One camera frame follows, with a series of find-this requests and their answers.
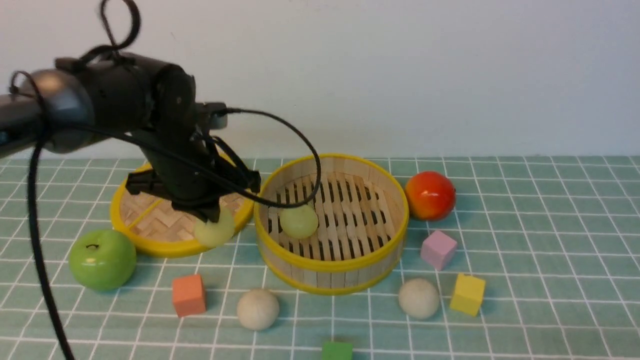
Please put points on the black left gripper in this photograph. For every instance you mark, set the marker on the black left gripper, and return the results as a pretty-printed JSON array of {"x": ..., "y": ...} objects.
[{"x": 187, "y": 189}]

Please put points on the yellow-green bun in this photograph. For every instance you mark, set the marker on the yellow-green bun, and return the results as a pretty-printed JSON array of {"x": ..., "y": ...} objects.
[
  {"x": 213, "y": 234},
  {"x": 299, "y": 222}
]

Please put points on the white bun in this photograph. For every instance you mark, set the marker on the white bun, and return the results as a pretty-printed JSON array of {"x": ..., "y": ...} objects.
[
  {"x": 258, "y": 309},
  {"x": 418, "y": 298}
]

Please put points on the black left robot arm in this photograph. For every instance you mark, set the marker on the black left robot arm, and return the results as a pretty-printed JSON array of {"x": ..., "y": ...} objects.
[{"x": 152, "y": 100}]

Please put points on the woven bamboo steamer lid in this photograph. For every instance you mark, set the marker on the woven bamboo steamer lid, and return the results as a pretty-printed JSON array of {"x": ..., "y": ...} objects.
[{"x": 153, "y": 226}]

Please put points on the bamboo steamer tray yellow rim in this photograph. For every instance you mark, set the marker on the bamboo steamer tray yellow rim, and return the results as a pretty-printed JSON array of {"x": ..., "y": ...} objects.
[{"x": 363, "y": 216}]

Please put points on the orange foam cube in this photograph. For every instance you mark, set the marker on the orange foam cube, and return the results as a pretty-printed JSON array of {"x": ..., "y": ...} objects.
[{"x": 188, "y": 295}]

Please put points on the green apple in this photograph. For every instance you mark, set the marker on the green apple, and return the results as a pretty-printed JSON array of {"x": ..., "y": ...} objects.
[{"x": 102, "y": 260}]

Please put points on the green foam cube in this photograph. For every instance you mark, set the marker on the green foam cube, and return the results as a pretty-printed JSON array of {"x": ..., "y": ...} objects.
[{"x": 337, "y": 350}]

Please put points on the red orange pomegranate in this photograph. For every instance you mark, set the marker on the red orange pomegranate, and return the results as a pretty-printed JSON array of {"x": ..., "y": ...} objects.
[{"x": 431, "y": 196}]

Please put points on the pink foam cube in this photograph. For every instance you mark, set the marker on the pink foam cube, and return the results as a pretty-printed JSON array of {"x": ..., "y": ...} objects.
[{"x": 438, "y": 249}]

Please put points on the yellow foam cube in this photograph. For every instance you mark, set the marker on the yellow foam cube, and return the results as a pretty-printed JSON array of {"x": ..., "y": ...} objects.
[{"x": 468, "y": 294}]

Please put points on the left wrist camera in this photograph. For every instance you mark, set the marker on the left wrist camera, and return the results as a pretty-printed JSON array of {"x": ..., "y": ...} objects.
[{"x": 211, "y": 116}]

